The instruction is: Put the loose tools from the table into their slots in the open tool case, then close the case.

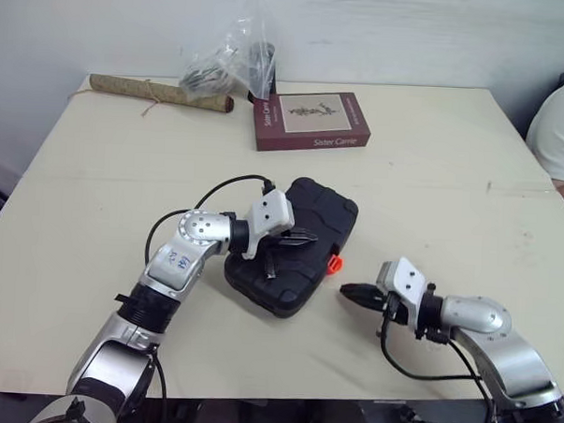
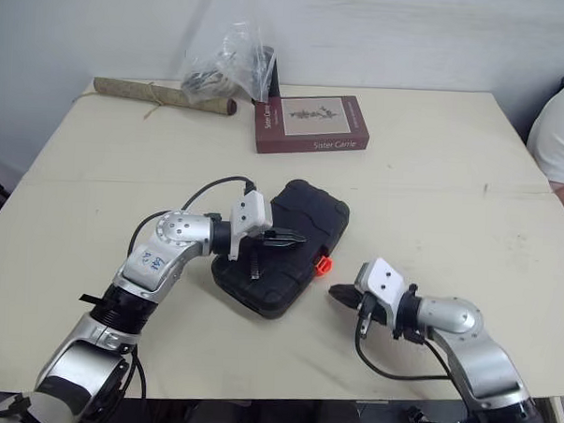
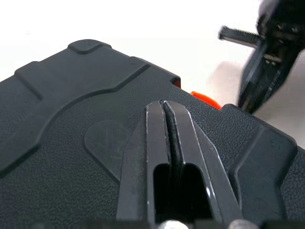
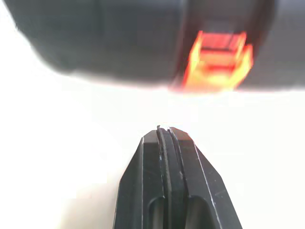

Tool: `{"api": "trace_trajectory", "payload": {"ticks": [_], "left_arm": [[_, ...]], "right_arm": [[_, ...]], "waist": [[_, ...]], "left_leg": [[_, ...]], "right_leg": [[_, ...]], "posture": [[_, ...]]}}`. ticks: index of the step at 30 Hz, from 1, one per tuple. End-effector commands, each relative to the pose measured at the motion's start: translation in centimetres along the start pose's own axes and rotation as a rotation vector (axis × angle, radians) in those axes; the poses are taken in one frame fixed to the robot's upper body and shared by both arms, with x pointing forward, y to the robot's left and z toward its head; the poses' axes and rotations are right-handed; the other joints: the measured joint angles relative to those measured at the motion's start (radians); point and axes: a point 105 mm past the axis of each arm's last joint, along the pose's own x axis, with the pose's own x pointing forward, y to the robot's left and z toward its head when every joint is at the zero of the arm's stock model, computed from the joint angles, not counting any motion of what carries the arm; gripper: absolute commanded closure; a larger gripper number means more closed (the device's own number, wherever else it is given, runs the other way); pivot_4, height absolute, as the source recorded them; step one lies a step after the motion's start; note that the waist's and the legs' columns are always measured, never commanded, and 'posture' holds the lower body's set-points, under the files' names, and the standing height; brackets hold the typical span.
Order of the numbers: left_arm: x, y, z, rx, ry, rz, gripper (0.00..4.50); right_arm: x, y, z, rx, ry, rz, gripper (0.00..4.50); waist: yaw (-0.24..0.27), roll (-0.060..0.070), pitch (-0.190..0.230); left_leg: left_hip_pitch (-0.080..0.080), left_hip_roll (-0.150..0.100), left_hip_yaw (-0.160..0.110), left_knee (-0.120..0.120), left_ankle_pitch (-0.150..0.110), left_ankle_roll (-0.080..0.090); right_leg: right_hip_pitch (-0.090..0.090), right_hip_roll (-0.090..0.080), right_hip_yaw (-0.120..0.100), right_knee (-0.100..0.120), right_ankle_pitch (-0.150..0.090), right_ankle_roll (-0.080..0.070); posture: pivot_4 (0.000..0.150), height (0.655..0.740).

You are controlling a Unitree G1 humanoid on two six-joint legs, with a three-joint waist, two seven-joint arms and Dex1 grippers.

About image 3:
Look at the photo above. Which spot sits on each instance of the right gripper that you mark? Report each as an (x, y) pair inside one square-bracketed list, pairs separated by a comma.
[(283, 26)]

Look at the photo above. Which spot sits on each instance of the black tool case orange latch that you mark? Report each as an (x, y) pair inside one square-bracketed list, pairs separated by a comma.
[(71, 133)]

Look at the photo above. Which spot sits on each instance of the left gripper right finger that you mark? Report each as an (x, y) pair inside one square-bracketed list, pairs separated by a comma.
[(202, 171)]

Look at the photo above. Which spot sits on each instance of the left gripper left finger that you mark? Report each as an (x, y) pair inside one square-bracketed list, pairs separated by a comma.
[(138, 167)]

